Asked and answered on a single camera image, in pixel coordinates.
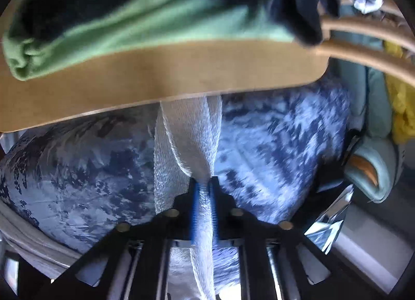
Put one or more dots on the light grey cloth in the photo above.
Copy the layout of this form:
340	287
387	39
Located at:
29	241

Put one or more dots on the green folded garment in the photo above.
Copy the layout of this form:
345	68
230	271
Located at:
129	27

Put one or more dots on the dark navy garment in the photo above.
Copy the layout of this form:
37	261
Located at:
298	5

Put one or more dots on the pale green mattress pad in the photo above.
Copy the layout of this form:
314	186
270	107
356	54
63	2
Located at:
377	99

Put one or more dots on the blue white mottled blanket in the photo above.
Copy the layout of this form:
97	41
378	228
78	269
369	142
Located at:
275	144

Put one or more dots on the shiny clear plastic wrap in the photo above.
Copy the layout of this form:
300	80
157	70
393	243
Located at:
330	222

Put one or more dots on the wooden chair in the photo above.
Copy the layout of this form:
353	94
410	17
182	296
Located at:
194	66

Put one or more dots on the white fleece sweater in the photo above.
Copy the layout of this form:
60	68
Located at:
188	141

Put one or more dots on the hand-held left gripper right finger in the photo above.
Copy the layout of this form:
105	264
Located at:
214	212

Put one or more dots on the yellow cloth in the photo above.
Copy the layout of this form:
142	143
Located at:
402	105

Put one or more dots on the teal slipper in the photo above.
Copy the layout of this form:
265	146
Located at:
385	157

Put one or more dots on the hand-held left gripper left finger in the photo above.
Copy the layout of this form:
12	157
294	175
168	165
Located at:
194	212

